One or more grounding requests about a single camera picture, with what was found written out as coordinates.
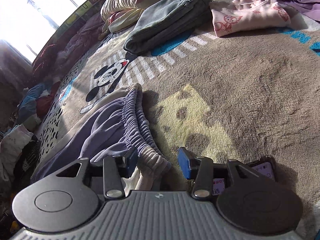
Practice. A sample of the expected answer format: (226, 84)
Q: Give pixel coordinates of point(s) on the colourful alphabet play mat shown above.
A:
(82, 10)

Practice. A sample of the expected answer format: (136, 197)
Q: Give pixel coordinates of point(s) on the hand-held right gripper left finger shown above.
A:
(131, 163)

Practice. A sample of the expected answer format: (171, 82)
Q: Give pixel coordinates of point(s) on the cartoon printed blanket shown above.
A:
(237, 87)

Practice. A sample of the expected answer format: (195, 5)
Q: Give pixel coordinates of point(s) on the smartphone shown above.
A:
(262, 171)

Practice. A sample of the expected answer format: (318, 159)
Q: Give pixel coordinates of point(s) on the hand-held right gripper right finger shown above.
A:
(183, 163)

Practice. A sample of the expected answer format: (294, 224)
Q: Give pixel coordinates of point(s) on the lilac crumpled sheet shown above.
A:
(82, 35)

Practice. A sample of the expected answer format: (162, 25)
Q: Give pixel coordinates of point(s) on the window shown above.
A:
(30, 12)

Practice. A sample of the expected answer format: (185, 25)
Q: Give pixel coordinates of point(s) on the blue cloth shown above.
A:
(30, 97)

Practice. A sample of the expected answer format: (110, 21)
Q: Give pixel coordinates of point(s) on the grey folded pants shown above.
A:
(162, 20)

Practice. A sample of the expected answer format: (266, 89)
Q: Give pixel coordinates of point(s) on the black striped garment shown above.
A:
(28, 160)

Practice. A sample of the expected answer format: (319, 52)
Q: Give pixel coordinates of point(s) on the pink printed garment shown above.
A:
(250, 15)

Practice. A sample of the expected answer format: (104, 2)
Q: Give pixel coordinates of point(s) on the dark red dotted cloth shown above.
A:
(46, 57)

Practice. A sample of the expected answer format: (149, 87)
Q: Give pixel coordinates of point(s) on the white crumpled garment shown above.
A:
(12, 142)

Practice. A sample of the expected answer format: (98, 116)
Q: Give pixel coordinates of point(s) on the lavender pants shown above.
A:
(110, 125)

